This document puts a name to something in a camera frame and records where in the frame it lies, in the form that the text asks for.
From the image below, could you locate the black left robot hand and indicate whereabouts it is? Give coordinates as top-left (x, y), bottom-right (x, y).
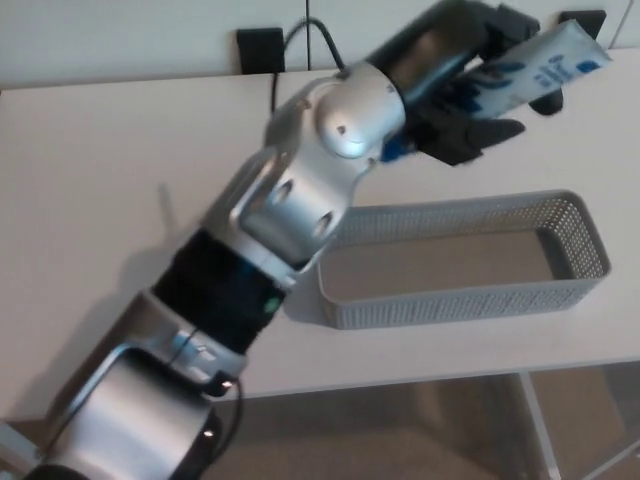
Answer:
top-left (368, 0), bottom-right (566, 168)

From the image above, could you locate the white blue shampoo tube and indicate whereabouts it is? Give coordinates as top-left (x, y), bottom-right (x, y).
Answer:
top-left (382, 19), bottom-right (615, 165)

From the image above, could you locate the small grey perforated container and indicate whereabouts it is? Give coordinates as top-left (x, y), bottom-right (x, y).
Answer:
top-left (316, 188), bottom-right (612, 332)

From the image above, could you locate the black table clamp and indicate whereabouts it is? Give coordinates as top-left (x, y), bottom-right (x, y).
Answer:
top-left (558, 9), bottom-right (608, 50)

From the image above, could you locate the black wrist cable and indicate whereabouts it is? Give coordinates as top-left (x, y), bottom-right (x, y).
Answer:
top-left (270, 17), bottom-right (349, 112)

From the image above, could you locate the black wall socket plug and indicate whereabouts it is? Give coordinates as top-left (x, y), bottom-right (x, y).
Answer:
top-left (236, 27), bottom-right (286, 75)

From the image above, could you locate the white table leg frame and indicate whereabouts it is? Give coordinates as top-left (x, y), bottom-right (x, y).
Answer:
top-left (517, 368), bottom-right (564, 480)

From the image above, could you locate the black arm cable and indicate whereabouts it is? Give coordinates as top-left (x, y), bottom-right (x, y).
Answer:
top-left (169, 327), bottom-right (246, 480)

